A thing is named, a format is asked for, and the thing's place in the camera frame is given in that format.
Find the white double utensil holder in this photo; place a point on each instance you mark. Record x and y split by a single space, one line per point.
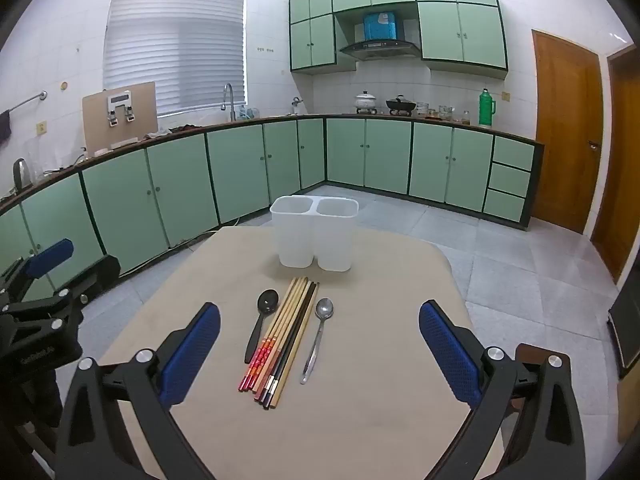
315 230

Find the black plastic spoon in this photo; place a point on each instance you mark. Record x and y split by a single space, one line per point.
267 302

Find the yellow wall socket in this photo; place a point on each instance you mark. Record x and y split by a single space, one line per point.
42 127

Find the white window blind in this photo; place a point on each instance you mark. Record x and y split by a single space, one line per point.
175 50

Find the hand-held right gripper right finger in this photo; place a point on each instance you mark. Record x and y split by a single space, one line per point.
447 355

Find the black wok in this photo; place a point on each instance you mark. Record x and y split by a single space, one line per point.
400 105

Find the green thermos flask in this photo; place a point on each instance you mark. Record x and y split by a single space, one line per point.
486 110

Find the blue hood chimney cover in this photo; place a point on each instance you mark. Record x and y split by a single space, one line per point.
381 26

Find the white cooking pot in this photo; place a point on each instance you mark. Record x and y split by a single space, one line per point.
365 101

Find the black box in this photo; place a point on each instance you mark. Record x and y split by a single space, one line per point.
625 335

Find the black chopstick with silver band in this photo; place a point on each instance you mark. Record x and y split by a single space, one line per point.
296 340
290 340

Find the metal sink faucet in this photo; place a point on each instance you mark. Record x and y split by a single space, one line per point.
230 102

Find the steel electric kettle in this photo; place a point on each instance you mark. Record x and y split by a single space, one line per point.
22 175

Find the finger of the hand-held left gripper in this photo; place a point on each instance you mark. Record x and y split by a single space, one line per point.
50 257
100 275

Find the white device on board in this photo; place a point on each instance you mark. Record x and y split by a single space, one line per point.
120 102

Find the cardboard board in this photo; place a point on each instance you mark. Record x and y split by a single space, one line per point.
95 120

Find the glass jar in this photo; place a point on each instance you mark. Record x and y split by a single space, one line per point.
423 108
466 116

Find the brown wooden door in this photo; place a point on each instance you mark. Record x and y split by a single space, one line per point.
565 135
620 170

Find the metal spoon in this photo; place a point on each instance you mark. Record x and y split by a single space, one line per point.
325 308

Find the cardboard box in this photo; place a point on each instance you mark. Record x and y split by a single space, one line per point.
630 410

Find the dark hanging cloth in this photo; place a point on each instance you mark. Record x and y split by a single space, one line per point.
4 127

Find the black range hood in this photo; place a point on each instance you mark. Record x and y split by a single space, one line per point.
380 50

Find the brown wooden chopstick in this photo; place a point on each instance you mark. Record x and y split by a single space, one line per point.
282 339

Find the red patterned chopstick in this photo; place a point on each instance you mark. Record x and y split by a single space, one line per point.
256 370
249 370
263 370

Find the metal towel bar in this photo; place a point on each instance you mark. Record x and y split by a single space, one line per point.
27 102

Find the green base cabinets with counter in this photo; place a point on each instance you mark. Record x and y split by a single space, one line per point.
235 170

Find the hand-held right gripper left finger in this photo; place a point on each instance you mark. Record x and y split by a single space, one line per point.
192 355

